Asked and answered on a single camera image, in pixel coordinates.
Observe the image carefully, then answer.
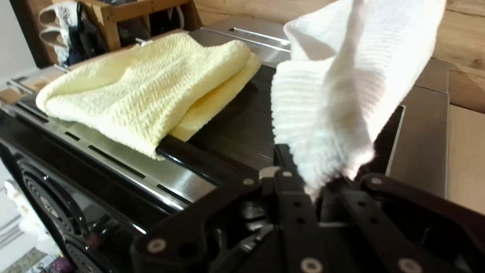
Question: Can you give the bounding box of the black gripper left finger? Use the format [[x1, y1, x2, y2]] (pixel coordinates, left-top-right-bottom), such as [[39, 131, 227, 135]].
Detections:
[[274, 146, 324, 273]]

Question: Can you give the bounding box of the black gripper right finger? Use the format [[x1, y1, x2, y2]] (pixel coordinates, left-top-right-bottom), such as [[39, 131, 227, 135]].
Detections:
[[324, 178, 419, 273]]

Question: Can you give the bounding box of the white ribbed towel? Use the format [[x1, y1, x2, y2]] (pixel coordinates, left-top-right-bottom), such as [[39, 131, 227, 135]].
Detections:
[[271, 0, 447, 197]]

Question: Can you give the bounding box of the yellow hanging towel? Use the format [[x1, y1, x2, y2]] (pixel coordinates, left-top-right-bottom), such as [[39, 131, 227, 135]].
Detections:
[[34, 32, 260, 158]]

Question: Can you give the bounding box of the black electric stove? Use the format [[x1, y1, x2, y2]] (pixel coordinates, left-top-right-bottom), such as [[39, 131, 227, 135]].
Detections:
[[0, 28, 406, 273]]

